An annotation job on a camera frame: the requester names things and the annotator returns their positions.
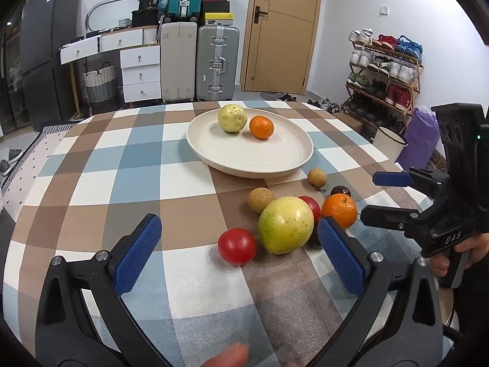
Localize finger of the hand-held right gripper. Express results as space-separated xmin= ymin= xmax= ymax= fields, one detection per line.
xmin=360 ymin=199 xmax=449 ymax=238
xmin=372 ymin=167 xmax=451 ymax=199

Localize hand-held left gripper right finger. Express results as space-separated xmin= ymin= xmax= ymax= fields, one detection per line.
xmin=306 ymin=217 xmax=448 ymax=367

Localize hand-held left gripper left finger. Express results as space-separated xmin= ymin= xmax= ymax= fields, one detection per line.
xmin=36 ymin=213 xmax=173 ymax=367

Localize orange mandarin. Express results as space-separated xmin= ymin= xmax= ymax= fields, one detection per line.
xmin=321 ymin=194 xmax=358 ymax=230
xmin=249 ymin=115 xmax=275 ymax=140

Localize red tomato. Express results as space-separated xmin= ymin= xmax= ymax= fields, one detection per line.
xmin=218 ymin=228 xmax=258 ymax=265
xmin=298 ymin=195 xmax=322 ymax=222

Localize yellow-green passion fruit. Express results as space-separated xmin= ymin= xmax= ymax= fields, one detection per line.
xmin=258 ymin=196 xmax=314 ymax=255

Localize brown longan with stem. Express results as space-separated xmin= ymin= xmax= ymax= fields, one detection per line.
xmin=307 ymin=167 xmax=328 ymax=192

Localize cream round plate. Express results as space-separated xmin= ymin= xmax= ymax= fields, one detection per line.
xmin=186 ymin=108 xmax=314 ymax=179

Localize person's right hand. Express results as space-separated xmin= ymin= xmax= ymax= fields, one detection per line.
xmin=428 ymin=232 xmax=489 ymax=278

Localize person's left hand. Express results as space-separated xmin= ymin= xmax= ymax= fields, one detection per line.
xmin=199 ymin=342 xmax=250 ymax=367

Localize white enamel basin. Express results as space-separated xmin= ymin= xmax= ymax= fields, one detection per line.
xmin=372 ymin=125 xmax=408 ymax=162

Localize purple bag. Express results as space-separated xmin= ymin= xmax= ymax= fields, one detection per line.
xmin=395 ymin=105 xmax=440 ymax=171

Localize pile of loose shoes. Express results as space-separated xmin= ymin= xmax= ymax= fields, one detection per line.
xmin=307 ymin=97 xmax=342 ymax=114

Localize wooden shoe rack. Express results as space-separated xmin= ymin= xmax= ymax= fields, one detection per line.
xmin=341 ymin=40 xmax=425 ymax=132

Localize rows of sneakers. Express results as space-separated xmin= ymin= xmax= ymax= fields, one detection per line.
xmin=342 ymin=28 xmax=424 ymax=123

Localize white dotted cloth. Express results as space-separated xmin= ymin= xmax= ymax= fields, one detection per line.
xmin=0 ymin=124 xmax=79 ymax=199

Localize pale yellow passion fruit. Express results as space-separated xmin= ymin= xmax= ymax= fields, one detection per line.
xmin=218 ymin=104 xmax=247 ymax=134

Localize wooden broom stick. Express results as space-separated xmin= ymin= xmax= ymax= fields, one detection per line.
xmin=70 ymin=63 xmax=84 ymax=120

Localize woven laundry basket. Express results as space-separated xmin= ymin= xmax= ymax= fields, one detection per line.
xmin=82 ymin=63 xmax=117 ymax=104

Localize white chest of drawers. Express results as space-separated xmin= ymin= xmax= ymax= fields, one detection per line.
xmin=120 ymin=45 xmax=162 ymax=104

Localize wooden door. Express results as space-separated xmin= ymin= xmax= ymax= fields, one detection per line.
xmin=240 ymin=0 xmax=325 ymax=95

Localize beige suitcase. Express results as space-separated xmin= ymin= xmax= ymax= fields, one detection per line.
xmin=160 ymin=22 xmax=198 ymax=103

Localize silver suitcase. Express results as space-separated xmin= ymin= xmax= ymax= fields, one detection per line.
xmin=196 ymin=25 xmax=241 ymax=102

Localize white desk with drawers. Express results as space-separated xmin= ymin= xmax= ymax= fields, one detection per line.
xmin=59 ymin=27 xmax=160 ymax=65

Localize dark glass cabinet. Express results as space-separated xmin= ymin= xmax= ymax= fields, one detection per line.
xmin=0 ymin=17 xmax=24 ymax=136

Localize dark grey refrigerator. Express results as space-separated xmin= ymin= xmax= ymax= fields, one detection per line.
xmin=20 ymin=0 xmax=80 ymax=131

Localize black storage box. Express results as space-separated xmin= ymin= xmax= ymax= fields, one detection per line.
xmin=132 ymin=9 xmax=160 ymax=28

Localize yellow and black shoe box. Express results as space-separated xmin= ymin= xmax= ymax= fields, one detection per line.
xmin=204 ymin=12 xmax=229 ymax=27

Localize grey oval hoop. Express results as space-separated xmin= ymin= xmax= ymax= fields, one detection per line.
xmin=86 ymin=0 xmax=140 ymax=32

